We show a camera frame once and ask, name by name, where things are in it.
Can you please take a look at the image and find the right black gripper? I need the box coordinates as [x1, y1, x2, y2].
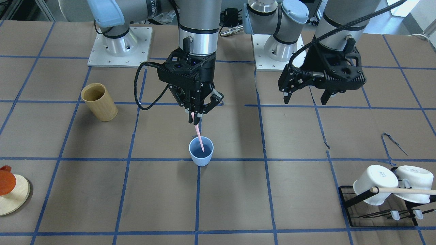
[157, 48, 224, 125]

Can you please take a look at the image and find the round wooden coaster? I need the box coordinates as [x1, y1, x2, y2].
[0, 174, 31, 216]

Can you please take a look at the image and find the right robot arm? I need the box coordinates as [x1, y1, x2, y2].
[87, 0, 224, 126]

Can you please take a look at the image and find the white mug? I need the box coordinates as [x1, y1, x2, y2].
[353, 165, 399, 195]
[394, 165, 434, 204]

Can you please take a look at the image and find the blue plastic cup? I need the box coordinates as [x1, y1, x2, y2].
[189, 136, 214, 166]

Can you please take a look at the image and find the pink chopstick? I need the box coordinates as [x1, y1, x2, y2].
[191, 112, 205, 152]

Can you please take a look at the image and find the wooden rack dowel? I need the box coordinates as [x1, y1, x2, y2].
[369, 186, 436, 195]

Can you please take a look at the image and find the bamboo cup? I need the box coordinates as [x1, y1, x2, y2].
[81, 83, 118, 121]

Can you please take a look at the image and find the black braided cable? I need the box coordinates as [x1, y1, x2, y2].
[290, 0, 407, 74]
[134, 61, 171, 111]

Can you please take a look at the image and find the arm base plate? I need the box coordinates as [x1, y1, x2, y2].
[87, 27, 153, 68]
[252, 34, 303, 72]

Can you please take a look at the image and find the black wire mug rack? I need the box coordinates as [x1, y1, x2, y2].
[338, 166, 435, 227]

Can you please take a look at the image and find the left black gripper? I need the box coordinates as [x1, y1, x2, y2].
[278, 43, 367, 105]

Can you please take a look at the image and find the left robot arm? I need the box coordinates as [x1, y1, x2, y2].
[179, 0, 380, 104]

